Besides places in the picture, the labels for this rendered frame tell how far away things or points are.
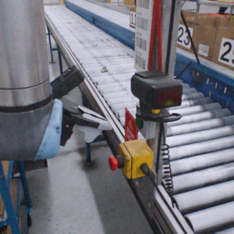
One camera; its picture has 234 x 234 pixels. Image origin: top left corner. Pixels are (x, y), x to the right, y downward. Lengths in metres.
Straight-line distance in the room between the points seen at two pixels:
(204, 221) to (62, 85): 0.45
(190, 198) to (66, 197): 1.16
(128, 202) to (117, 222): 0.16
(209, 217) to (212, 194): 0.08
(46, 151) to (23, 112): 0.07
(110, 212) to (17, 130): 1.34
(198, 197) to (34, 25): 0.58
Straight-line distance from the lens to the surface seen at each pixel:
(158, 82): 0.46
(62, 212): 1.68
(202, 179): 0.79
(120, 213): 1.64
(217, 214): 0.70
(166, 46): 0.54
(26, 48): 0.32
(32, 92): 0.33
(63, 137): 0.53
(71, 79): 0.49
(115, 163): 0.63
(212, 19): 1.83
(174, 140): 0.93
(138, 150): 0.64
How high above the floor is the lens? 1.25
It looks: 29 degrees down
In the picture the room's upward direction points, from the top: straight up
